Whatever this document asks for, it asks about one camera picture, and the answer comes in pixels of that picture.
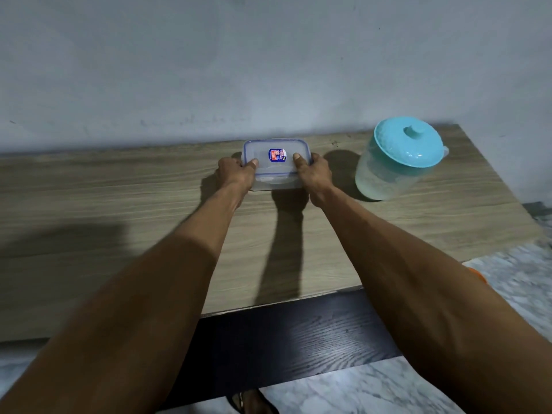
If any person's foot in sandal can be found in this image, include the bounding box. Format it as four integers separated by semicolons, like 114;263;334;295
227;389;280;414

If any person's left hand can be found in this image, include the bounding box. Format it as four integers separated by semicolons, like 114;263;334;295
215;157;260;195

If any clear plastic food container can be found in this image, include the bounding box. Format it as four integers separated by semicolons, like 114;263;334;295
241;138;312;192

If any clear pitcher with turquoise lid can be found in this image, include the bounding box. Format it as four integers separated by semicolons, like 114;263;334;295
355;116;450;202

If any dark wooden bench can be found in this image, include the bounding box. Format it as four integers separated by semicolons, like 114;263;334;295
157;285;404;412

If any person's left forearm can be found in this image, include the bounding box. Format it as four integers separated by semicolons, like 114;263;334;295
0;182;251;414

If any person's right hand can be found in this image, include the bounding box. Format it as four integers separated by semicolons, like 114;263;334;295
293;152;334;208

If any person's right forearm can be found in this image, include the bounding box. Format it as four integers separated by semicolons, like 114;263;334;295
317;185;552;414

